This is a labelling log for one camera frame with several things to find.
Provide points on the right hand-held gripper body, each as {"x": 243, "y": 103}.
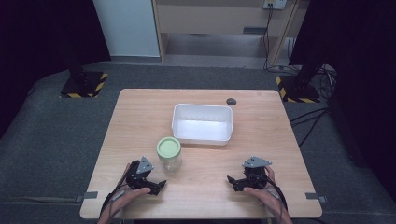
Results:
{"x": 255, "y": 179}

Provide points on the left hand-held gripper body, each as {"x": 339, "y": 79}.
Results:
{"x": 138, "y": 179}

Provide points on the glass jar with green lid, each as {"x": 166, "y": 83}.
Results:
{"x": 169, "y": 152}

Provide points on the white plastic bin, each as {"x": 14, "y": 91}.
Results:
{"x": 202, "y": 127}

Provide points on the person's right hand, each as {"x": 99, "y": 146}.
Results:
{"x": 267, "y": 199}

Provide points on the person's left hand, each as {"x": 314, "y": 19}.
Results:
{"x": 124, "y": 200}

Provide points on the grey tape strip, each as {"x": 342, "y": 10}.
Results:
{"x": 87, "y": 196}
{"x": 316, "y": 197}

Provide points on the dark round table grommet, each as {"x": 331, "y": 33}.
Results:
{"x": 231, "y": 101}

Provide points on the black stand with striped base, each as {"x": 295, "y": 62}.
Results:
{"x": 299, "y": 90}
{"x": 82, "y": 84}

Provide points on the dark curtain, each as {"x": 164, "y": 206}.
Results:
{"x": 358, "y": 77}
{"x": 40, "y": 46}

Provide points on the white panel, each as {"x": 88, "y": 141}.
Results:
{"x": 127, "y": 28}

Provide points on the light wooden shelf unit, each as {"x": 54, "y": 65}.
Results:
{"x": 214, "y": 21}

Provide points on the white power strip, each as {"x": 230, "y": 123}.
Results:
{"x": 275, "y": 3}

